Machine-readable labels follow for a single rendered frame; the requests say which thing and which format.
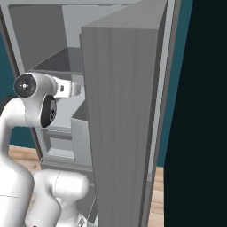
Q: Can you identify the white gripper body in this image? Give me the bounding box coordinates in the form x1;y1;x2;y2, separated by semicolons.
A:
70;82;86;98

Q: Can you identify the grey fridge door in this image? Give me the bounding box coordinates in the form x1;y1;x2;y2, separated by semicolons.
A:
70;0;178;227

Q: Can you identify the grey fridge drawer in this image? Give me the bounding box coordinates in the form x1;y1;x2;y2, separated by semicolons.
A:
43;129;74;161

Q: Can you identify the grey fridge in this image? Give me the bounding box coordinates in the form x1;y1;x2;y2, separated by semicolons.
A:
0;0;182;227

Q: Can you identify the black tall cabinet panel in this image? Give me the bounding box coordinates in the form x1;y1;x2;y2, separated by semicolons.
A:
163;0;227;227

